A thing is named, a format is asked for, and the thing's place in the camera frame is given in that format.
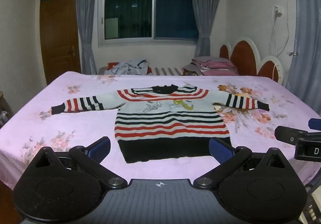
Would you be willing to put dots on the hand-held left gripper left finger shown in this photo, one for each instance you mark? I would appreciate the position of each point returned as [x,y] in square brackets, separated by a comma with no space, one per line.
[100,149]

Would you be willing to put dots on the pink pillow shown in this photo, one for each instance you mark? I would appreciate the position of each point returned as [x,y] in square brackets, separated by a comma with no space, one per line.
[220,71]

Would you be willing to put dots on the striped knit sweater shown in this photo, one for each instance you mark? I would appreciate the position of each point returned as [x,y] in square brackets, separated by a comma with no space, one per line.
[170,123]

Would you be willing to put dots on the grey-blue wall curtain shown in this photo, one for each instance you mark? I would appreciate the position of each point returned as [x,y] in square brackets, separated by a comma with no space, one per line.
[307,38]

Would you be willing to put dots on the colourful floral cloth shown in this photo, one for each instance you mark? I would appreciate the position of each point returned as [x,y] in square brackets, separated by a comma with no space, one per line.
[190,71]

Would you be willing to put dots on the brown and white headboard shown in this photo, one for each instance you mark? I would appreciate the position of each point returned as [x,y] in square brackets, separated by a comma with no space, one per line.
[244,56]

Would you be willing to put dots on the pink floral bedsheet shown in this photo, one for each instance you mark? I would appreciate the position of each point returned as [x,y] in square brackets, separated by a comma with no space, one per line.
[75,126]

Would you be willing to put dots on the white device with buttons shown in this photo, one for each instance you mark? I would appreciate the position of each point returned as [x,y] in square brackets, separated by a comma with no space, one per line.
[312,206]

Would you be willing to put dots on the pile of light blue clothes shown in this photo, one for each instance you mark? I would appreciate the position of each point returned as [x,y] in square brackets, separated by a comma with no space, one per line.
[130,66]

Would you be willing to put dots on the grey-blue window curtain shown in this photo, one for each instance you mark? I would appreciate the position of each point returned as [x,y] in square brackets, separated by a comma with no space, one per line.
[85,13]
[203,8]

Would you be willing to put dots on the grey striped blanket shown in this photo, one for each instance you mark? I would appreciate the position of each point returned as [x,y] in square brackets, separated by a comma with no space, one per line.
[166,71]

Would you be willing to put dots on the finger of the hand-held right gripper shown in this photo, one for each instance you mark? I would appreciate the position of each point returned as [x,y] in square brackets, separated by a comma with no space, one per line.
[288,134]
[315,124]

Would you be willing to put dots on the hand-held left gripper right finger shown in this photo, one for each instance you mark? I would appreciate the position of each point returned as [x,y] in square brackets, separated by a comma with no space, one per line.
[220,150]

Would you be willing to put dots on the pile of folded pink clothes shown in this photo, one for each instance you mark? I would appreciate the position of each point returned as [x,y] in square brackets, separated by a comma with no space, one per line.
[213,61]

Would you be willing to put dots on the white wall socket with charger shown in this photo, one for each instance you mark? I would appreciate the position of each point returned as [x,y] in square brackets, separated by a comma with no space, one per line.
[277,12]

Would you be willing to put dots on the sliding glass window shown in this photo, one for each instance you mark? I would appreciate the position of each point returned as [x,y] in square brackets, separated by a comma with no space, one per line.
[150,6]

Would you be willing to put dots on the curtain tieback hook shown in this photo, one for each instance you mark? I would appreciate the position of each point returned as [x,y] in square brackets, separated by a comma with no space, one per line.
[293,53]

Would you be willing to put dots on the brown wooden door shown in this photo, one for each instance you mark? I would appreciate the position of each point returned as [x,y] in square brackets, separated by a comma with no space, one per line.
[59,38]

